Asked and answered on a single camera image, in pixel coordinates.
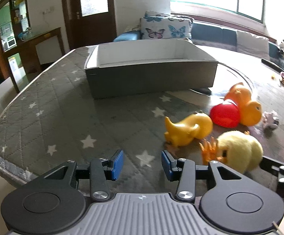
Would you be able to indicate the yellow rubber duck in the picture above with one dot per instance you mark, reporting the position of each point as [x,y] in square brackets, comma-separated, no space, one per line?
[193,127]

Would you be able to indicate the grey quilted star tablecloth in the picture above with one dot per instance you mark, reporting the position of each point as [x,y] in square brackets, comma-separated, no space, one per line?
[58,107]

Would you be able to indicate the dark wooden desk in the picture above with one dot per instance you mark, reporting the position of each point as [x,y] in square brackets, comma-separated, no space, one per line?
[46,41]

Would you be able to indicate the grey cardboard box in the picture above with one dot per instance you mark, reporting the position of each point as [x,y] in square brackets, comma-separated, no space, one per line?
[151,78]

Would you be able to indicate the round black cooktop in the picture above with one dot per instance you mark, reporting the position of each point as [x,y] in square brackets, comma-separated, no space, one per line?
[204,90]

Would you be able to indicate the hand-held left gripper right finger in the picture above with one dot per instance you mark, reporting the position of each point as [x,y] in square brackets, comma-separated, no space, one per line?
[167,165]

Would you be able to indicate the blue sofa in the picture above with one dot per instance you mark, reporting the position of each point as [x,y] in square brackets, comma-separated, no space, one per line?
[210,31]

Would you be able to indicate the large butterfly print pillow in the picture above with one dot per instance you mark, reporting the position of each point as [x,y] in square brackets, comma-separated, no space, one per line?
[166,28]

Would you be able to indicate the orange rubber duck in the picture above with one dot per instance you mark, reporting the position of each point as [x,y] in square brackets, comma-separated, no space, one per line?
[244,102]

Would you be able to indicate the white microwave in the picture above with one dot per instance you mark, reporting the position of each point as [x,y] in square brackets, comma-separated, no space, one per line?
[11,43]

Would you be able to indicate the flat butterfly print pillow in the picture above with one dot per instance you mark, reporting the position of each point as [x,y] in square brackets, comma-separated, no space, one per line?
[156,13]

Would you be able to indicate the small pale toy figure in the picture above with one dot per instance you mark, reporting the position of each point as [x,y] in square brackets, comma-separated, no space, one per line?
[270,120]

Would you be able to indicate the red ball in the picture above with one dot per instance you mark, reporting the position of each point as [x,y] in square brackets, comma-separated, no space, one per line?
[224,115]

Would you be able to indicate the black and white plush cow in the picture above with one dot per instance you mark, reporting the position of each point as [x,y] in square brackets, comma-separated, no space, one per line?
[282,45]

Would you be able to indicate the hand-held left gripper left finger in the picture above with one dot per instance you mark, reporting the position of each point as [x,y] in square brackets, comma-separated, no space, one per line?
[117,165]

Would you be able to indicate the dark wooden door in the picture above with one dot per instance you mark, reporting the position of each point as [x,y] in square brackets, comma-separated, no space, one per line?
[93,29]

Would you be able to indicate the dark wooden display cabinet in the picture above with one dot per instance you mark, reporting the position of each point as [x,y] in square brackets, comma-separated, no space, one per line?
[0,17]

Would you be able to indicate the yellow plush chick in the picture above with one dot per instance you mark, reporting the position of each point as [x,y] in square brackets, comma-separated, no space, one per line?
[240,149]

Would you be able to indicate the black remote control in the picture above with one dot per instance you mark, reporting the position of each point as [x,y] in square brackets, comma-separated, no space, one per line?
[270,64]

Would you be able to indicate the white sofa cushion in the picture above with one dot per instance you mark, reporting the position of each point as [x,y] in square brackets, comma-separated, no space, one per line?
[252,44]

